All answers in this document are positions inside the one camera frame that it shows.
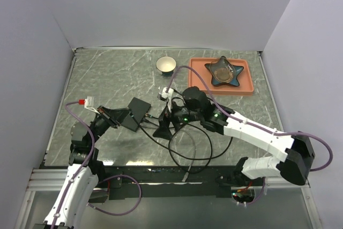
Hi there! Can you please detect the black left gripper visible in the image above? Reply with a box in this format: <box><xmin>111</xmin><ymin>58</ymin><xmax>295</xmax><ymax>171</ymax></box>
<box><xmin>88</xmin><ymin>105</ymin><xmax>132</xmax><ymax>146</ymax></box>

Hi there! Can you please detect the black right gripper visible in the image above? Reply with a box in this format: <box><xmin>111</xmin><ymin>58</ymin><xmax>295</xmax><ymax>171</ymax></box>
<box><xmin>152</xmin><ymin>98</ymin><xmax>202</xmax><ymax>140</ymax></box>

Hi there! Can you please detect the black network switch box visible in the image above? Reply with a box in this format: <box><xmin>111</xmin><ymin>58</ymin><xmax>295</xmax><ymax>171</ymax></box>
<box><xmin>122</xmin><ymin>97</ymin><xmax>151</xmax><ymax>132</ymax></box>

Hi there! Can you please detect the black ethernet cable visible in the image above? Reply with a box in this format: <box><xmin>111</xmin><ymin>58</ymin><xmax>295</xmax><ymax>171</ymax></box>
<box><xmin>144</xmin><ymin>86</ymin><xmax>188</xmax><ymax>130</ymax></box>
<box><xmin>139</xmin><ymin>116</ymin><xmax>234</xmax><ymax>174</ymax></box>

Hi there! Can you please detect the grey ethernet cable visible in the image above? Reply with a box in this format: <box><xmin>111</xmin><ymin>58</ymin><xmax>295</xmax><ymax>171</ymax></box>
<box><xmin>144</xmin><ymin>117</ymin><xmax>198</xmax><ymax>182</ymax></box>

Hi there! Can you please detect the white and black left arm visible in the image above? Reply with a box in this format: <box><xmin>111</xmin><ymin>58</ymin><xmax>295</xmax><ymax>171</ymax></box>
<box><xmin>33</xmin><ymin>101</ymin><xmax>132</xmax><ymax>228</ymax></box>

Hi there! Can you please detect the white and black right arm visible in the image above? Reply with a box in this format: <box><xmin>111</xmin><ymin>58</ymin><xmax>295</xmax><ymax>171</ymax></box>
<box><xmin>153</xmin><ymin>86</ymin><xmax>315</xmax><ymax>187</ymax></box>

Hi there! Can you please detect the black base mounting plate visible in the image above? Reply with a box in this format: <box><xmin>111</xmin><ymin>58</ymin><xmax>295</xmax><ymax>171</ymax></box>
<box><xmin>97</xmin><ymin>165</ymin><xmax>263</xmax><ymax>200</ymax></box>

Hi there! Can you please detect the small white teal bowl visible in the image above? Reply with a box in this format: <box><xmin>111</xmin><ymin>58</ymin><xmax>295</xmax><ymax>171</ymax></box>
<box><xmin>156</xmin><ymin>56</ymin><xmax>177</xmax><ymax>77</ymax></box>

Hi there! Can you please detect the salmon pink tray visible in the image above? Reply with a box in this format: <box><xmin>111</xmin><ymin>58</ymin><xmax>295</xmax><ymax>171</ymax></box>
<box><xmin>187</xmin><ymin>57</ymin><xmax>254</xmax><ymax>97</ymax></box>

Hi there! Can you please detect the dark blue star dish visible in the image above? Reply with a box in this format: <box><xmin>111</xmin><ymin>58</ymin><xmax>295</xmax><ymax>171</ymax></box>
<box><xmin>204</xmin><ymin>60</ymin><xmax>244</xmax><ymax>87</ymax></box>

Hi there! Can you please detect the clear glass bowl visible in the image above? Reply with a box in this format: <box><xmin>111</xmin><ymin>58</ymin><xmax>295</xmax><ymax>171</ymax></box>
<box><xmin>210</xmin><ymin>56</ymin><xmax>236</xmax><ymax>83</ymax></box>

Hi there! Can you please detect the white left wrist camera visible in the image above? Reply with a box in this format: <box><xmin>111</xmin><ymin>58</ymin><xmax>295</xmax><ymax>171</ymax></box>
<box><xmin>77</xmin><ymin>96</ymin><xmax>99</xmax><ymax>114</ymax></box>

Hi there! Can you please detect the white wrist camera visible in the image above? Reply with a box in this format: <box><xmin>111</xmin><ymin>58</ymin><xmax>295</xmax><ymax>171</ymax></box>
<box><xmin>157</xmin><ymin>87</ymin><xmax>174</xmax><ymax>112</ymax></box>
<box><xmin>77</xmin><ymin>96</ymin><xmax>99</xmax><ymax>114</ymax></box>

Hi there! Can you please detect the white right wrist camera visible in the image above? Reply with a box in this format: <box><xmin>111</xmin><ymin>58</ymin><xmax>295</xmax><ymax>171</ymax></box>
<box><xmin>157</xmin><ymin>87</ymin><xmax>174</xmax><ymax>112</ymax></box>

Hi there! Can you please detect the aluminium frame rail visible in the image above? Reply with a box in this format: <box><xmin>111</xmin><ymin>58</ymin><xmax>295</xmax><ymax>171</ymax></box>
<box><xmin>26</xmin><ymin>169</ymin><xmax>311</xmax><ymax>191</ymax></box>

